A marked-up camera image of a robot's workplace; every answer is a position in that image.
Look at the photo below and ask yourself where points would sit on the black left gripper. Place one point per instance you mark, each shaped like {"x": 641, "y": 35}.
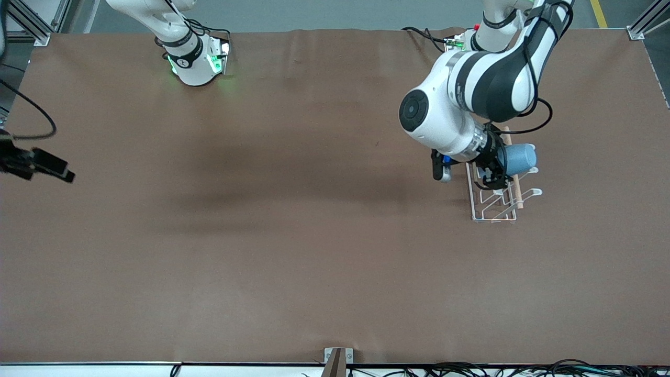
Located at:
{"x": 492, "y": 152}

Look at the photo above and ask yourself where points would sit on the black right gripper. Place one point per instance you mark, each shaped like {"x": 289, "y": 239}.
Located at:
{"x": 14, "y": 159}

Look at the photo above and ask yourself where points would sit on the blue plastic cup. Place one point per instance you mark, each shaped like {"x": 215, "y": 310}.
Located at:
{"x": 521, "y": 159}

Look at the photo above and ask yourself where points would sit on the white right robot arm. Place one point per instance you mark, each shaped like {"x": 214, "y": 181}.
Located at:
{"x": 193, "y": 68}

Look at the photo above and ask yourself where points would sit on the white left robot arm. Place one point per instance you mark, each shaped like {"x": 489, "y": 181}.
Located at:
{"x": 445, "y": 115}

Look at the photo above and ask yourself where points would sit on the brown table cover sheet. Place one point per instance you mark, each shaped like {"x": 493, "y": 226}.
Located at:
{"x": 335, "y": 262}

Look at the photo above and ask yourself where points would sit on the aluminium frame post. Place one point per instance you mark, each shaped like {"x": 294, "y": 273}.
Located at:
{"x": 641, "y": 26}
{"x": 31, "y": 29}

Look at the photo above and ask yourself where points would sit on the metal table bracket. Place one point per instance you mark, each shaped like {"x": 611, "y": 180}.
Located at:
{"x": 331, "y": 356}

